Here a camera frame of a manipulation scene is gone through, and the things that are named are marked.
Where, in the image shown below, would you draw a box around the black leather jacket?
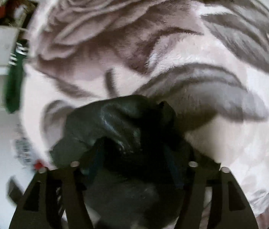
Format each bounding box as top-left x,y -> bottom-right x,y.
50,95 -> 219,228

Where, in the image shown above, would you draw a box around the green striped sweater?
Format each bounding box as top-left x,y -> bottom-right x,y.
3,39 -> 28,114

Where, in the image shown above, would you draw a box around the floral plush bed blanket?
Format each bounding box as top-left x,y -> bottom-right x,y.
21,0 -> 269,221

